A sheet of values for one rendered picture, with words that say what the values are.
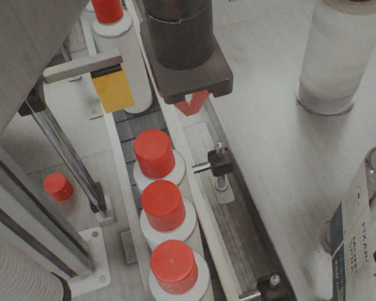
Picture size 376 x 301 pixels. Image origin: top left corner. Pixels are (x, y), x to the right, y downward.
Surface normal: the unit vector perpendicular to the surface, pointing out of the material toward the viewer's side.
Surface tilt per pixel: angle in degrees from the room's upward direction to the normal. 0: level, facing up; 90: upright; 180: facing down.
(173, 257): 3
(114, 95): 90
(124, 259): 0
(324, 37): 91
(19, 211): 90
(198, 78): 1
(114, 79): 90
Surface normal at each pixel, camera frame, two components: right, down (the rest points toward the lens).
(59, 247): 0.29, 0.80
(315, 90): -0.68, 0.65
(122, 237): -0.09, -0.53
